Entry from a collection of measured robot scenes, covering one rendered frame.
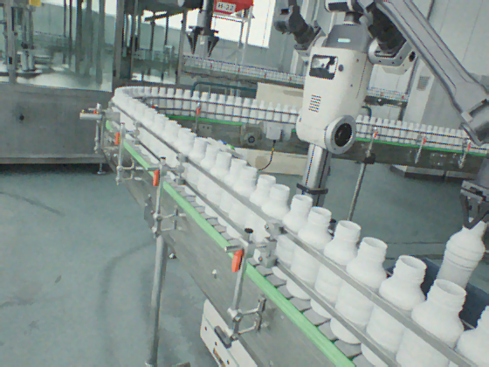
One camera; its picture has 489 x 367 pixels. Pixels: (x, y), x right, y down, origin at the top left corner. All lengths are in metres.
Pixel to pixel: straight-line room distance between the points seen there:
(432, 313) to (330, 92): 1.05
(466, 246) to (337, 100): 0.75
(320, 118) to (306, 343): 0.99
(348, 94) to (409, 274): 1.00
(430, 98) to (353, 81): 5.40
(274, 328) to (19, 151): 3.65
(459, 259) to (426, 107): 5.95
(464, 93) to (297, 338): 0.57
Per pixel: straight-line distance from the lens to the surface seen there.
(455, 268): 0.94
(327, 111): 1.45
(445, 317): 0.53
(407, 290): 0.56
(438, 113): 6.98
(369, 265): 0.58
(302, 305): 0.69
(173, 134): 1.20
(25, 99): 4.03
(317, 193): 1.58
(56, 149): 4.15
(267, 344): 0.76
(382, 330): 0.58
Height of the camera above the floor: 1.38
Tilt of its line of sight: 18 degrees down
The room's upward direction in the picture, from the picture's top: 10 degrees clockwise
